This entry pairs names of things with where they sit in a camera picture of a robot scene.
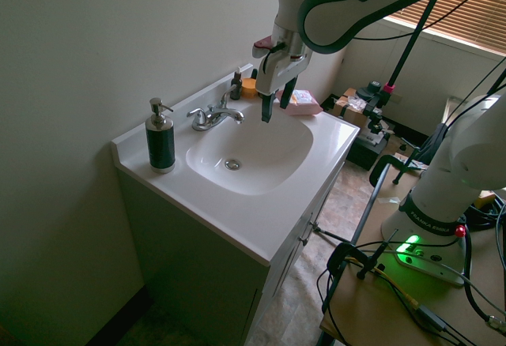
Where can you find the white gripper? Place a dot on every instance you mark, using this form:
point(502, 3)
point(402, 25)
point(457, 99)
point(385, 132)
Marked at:
point(278, 71)

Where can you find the dark sanitizer dispenser chrome pump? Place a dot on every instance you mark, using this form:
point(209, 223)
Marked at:
point(160, 144)

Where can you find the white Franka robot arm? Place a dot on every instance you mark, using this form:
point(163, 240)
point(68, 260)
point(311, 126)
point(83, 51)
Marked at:
point(446, 188)

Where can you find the pink wipes pack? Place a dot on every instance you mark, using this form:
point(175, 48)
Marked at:
point(304, 105)

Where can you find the orange round jar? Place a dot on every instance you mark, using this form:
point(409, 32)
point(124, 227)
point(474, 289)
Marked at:
point(249, 87)

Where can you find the small dark bottle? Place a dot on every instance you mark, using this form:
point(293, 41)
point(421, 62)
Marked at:
point(254, 74)

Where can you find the brown dropper bottle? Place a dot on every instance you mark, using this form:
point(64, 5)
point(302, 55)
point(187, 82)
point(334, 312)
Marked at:
point(236, 87)

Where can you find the chrome sink faucet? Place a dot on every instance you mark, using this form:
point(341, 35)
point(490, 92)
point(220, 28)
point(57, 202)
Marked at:
point(213, 119)

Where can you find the cardboard box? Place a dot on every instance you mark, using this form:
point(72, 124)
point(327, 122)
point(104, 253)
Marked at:
point(352, 115)

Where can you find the chrome sink drain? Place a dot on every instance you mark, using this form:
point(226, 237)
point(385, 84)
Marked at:
point(232, 164)

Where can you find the black equipment case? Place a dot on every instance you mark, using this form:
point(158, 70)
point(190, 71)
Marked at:
point(363, 152)

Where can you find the white bathroom vanity with sink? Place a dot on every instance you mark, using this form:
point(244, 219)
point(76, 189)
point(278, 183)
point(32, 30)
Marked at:
point(245, 211)

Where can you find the black C-clamp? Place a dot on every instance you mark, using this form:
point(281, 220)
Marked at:
point(389, 161)
point(340, 255)

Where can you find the dark grey cloth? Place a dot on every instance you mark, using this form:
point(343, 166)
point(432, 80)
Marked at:
point(433, 144)

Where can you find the brown window blinds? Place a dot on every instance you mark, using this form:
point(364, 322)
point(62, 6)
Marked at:
point(466, 10)

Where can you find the red knob button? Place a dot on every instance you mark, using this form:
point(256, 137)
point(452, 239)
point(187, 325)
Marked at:
point(460, 231)

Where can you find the wooden robot table board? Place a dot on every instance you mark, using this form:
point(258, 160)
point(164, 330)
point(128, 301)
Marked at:
point(375, 306)

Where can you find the red and white wrist camera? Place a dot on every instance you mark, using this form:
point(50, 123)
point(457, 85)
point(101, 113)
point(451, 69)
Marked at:
point(263, 46)

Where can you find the black camera stand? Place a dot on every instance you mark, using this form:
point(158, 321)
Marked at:
point(407, 51)

